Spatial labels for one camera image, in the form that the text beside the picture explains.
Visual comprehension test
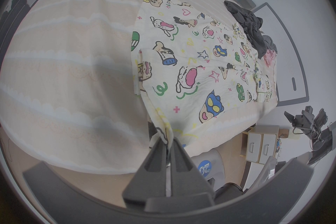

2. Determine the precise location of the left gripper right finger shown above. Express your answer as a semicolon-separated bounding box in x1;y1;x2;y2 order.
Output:
172;137;215;204

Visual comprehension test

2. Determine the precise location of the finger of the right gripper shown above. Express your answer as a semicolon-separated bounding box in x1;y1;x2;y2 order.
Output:
284;111;296;124

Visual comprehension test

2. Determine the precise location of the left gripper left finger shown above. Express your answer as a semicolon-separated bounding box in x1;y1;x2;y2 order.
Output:
122;138;169;205

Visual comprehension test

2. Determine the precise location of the white printed pyjama top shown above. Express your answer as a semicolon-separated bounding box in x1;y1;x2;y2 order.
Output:
130;0;278;151

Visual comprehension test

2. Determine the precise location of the bed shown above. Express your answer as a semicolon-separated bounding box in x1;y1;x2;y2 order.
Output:
0;0;309;175

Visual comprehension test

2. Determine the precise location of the white bedside table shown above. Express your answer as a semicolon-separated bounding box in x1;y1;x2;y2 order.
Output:
241;124;289;164

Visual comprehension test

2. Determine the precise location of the pink garment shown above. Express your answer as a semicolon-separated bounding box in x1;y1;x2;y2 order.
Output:
263;50;276;67

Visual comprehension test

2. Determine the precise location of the grey garment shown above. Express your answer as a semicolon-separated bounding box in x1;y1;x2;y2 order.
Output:
261;34;277;51

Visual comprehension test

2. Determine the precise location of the black garment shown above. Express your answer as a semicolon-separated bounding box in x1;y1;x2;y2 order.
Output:
224;0;265;59

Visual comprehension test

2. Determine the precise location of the grey bedside table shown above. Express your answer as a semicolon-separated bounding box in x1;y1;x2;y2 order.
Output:
228;0;254;11

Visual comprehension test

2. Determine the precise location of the black chest of drawers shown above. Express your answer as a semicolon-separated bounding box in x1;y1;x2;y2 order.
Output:
0;0;31;42

